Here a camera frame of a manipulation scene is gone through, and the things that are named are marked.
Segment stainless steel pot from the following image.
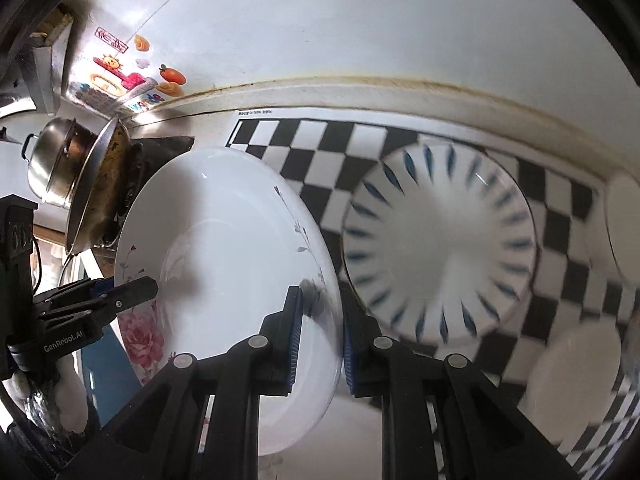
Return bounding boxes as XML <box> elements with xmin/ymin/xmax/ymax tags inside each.
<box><xmin>21</xmin><ymin>117</ymin><xmax>98</xmax><ymax>211</ymax></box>

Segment blue cabinet front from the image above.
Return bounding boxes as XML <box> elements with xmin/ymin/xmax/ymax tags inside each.
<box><xmin>80</xmin><ymin>332</ymin><xmax>148</xmax><ymax>428</ymax></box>

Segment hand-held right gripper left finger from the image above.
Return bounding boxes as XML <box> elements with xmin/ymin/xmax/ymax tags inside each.
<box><xmin>60</xmin><ymin>285</ymin><xmax>305</xmax><ymax>480</ymax></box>

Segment black and white checkered mat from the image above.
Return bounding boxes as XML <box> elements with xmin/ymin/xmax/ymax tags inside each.
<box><xmin>227</xmin><ymin>117</ymin><xmax>640</xmax><ymax>471</ymax></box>

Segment white floral plate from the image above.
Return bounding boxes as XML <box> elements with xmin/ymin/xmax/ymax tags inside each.
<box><xmin>114</xmin><ymin>147</ymin><xmax>346</xmax><ymax>457</ymax></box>

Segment steel range hood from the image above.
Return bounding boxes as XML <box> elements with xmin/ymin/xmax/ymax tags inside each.
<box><xmin>0</xmin><ymin>5</ymin><xmax>73</xmax><ymax>116</ymax></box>

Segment white blue-striped plate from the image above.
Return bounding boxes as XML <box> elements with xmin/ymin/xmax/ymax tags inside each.
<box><xmin>341</xmin><ymin>142</ymin><xmax>540</xmax><ymax>347</ymax></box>

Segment metal wok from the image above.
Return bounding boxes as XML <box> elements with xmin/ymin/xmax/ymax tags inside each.
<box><xmin>65</xmin><ymin>115</ymin><xmax>143</xmax><ymax>256</ymax></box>

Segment colourful wall stickers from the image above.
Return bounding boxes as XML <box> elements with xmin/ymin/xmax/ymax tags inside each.
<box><xmin>67</xmin><ymin>27</ymin><xmax>188</xmax><ymax>113</ymax></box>

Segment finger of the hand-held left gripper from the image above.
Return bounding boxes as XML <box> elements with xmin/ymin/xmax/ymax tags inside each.
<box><xmin>32</xmin><ymin>279</ymin><xmax>115</xmax><ymax>312</ymax></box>
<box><xmin>37</xmin><ymin>276</ymin><xmax>160</xmax><ymax>335</ymax></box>

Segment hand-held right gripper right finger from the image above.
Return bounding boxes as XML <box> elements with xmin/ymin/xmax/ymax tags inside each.
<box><xmin>341</xmin><ymin>307</ymin><xmax>596</xmax><ymax>480</ymax></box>

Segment person's left hand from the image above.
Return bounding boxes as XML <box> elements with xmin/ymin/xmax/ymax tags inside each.
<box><xmin>0</xmin><ymin>355</ymin><xmax>90</xmax><ymax>435</ymax></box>

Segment small white bowl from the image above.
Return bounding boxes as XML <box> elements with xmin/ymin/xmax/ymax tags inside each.
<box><xmin>602</xmin><ymin>172</ymin><xmax>640</xmax><ymax>288</ymax></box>
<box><xmin>520</xmin><ymin>322</ymin><xmax>626</xmax><ymax>453</ymax></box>

